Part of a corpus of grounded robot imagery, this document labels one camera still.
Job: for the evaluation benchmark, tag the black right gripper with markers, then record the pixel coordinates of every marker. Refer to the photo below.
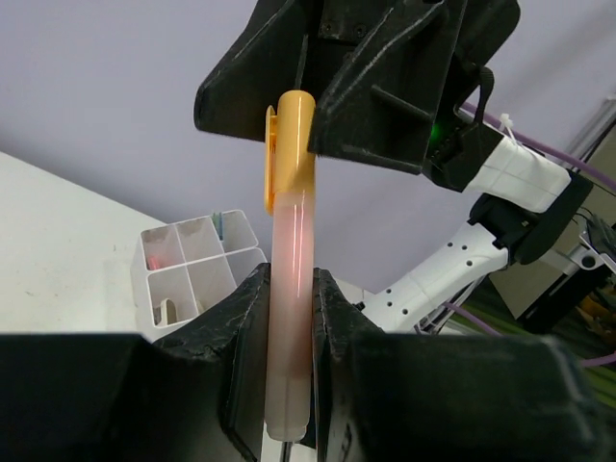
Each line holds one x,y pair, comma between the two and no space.
411,96

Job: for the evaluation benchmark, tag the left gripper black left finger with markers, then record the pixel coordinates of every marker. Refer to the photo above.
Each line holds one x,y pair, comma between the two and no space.
196,394

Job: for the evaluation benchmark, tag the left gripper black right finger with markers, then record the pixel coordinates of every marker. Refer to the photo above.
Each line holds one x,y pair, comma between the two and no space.
404,397

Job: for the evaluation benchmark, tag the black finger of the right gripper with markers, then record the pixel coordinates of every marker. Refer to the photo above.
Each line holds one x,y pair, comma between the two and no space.
277,51

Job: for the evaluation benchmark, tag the orange highlighter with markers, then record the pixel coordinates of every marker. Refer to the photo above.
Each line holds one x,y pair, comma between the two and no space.
291,250

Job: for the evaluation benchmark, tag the blue pen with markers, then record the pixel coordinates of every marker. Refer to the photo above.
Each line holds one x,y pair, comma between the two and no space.
220,226

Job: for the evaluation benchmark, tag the green pen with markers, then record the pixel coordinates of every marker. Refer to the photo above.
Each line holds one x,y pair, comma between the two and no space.
216,222

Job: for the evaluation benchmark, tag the pink and white stapler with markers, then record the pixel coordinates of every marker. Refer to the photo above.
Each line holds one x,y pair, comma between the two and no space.
165,313

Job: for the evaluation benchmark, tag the pink correction tape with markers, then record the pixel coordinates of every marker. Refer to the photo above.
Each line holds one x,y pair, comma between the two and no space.
155,262

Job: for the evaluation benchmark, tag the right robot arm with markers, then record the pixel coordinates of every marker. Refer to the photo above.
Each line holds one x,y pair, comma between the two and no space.
525,200

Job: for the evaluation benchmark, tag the white divided organizer tray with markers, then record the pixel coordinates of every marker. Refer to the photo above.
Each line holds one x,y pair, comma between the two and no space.
197,266

